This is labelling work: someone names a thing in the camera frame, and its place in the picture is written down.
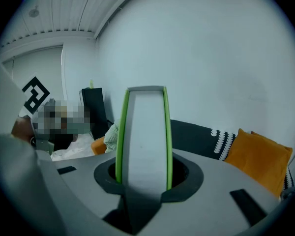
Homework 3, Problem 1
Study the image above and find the pale green knitted blanket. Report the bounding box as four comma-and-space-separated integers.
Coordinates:
104, 118, 120, 154

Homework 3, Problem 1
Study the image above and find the black cabinet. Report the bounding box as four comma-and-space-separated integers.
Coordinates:
79, 87, 114, 141

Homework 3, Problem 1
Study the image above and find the black white striped blanket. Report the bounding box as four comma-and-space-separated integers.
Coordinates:
170, 118, 295, 193

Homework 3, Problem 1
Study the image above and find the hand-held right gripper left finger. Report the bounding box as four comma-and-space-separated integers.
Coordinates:
36, 153, 130, 236

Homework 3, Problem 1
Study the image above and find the large orange cushion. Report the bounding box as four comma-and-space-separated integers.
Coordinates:
224, 128, 294, 198

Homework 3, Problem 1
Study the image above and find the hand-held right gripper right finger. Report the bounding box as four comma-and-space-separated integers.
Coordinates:
137, 148, 282, 236

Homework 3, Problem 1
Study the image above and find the round ceiling detector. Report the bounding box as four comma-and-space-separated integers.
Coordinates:
28, 6, 40, 18

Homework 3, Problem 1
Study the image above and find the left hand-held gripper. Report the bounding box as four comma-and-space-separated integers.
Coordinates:
0, 58, 51, 134

